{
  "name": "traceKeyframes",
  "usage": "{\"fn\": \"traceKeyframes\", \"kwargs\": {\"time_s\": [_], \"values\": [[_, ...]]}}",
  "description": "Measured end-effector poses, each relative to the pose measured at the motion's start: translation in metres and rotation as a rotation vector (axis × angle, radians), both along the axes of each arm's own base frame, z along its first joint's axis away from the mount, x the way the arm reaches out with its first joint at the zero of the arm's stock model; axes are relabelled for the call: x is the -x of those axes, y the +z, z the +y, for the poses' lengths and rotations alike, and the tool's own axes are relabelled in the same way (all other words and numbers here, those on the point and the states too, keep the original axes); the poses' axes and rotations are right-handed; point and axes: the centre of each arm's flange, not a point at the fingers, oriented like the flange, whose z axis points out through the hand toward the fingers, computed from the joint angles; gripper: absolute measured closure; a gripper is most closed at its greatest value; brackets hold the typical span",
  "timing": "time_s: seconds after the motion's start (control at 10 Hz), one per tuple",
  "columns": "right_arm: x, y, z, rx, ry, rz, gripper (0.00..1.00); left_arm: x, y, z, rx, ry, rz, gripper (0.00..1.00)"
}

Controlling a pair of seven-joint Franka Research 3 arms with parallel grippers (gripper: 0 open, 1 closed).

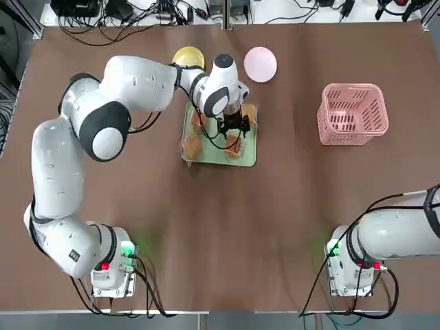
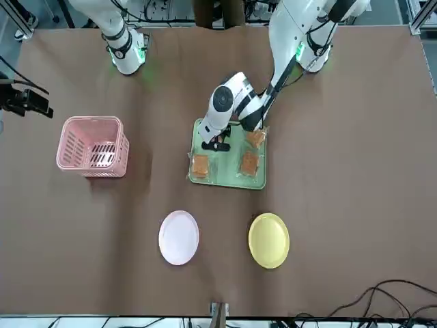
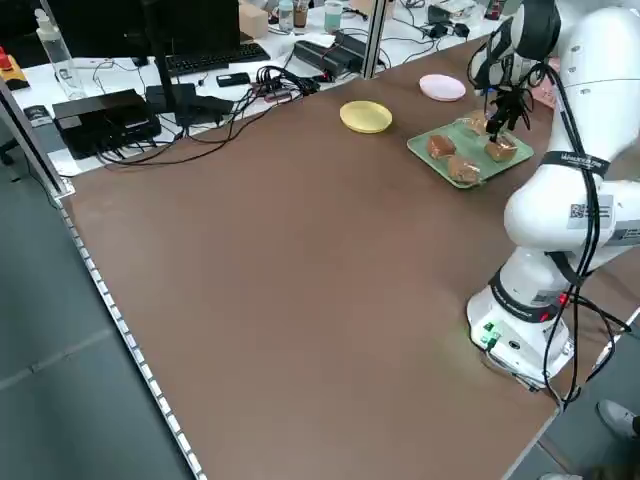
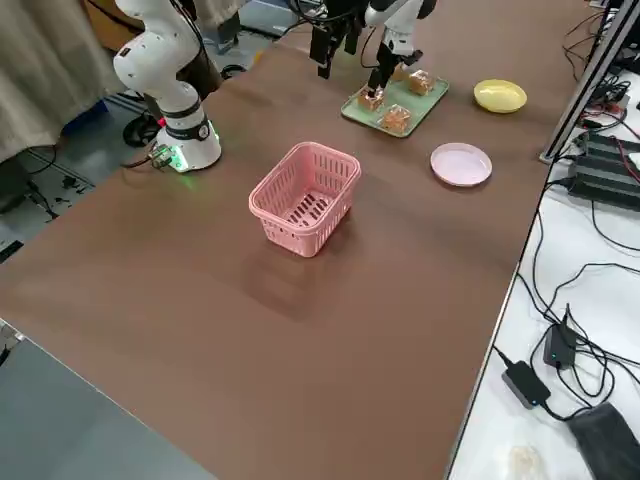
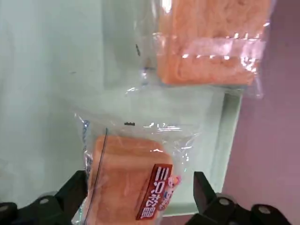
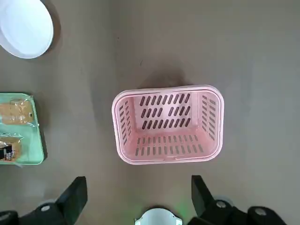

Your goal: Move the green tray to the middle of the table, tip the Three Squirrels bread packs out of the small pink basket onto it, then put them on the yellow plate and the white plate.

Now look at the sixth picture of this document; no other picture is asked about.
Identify white round plate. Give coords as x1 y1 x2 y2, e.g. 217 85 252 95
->
0 0 54 59

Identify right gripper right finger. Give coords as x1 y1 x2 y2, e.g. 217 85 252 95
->
191 175 289 225

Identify small pink plastic basket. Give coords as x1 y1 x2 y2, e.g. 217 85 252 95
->
111 84 225 166

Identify green rectangular tray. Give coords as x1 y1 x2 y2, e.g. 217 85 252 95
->
0 93 45 166

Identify orange bread pack clear wrapper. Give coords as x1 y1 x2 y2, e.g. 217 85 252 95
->
0 99 33 125
0 137 22 162

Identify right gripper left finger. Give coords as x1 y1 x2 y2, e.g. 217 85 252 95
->
0 176 88 225

